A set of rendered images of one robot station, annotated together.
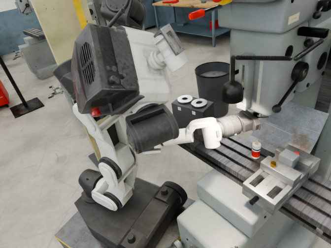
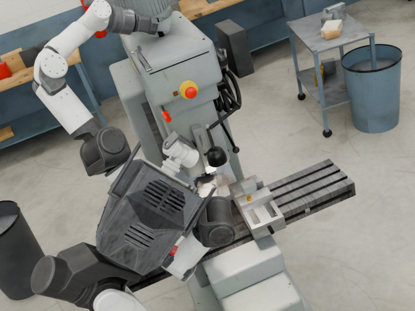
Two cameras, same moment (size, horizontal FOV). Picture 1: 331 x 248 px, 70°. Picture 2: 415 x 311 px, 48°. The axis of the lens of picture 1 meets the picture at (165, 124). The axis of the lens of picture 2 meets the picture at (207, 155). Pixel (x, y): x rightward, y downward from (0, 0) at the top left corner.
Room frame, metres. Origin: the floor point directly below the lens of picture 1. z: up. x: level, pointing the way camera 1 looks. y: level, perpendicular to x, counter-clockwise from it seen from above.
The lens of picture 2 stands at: (0.07, 1.07, 2.42)
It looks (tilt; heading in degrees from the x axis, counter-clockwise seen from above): 33 degrees down; 296
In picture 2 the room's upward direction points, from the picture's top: 18 degrees counter-clockwise
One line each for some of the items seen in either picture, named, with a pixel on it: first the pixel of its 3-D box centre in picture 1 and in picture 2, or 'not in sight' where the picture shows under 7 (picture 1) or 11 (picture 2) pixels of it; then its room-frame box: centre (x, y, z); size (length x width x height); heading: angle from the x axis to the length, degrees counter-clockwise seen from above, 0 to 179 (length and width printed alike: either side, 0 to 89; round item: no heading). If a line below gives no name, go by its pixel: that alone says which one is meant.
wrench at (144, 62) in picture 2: not in sight; (141, 58); (0.82, -0.21, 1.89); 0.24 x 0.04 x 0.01; 125
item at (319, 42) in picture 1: (309, 49); (231, 98); (0.65, -0.45, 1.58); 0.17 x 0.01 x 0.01; 126
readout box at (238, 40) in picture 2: not in sight; (235, 47); (0.71, -0.84, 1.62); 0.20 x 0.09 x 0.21; 124
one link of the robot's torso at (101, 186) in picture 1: (113, 191); not in sight; (1.04, 0.41, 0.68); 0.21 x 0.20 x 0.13; 53
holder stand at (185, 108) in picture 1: (193, 114); not in sight; (1.18, -0.17, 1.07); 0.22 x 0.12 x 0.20; 45
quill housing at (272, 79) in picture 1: (264, 65); (193, 131); (0.82, -0.41, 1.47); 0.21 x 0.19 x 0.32; 34
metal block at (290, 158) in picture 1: (288, 159); (249, 188); (0.69, -0.49, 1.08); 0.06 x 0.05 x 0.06; 32
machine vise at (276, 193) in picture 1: (281, 172); (254, 202); (0.67, -0.47, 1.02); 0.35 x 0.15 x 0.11; 122
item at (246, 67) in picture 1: (245, 82); (203, 149); (0.76, -0.31, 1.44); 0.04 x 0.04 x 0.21; 34
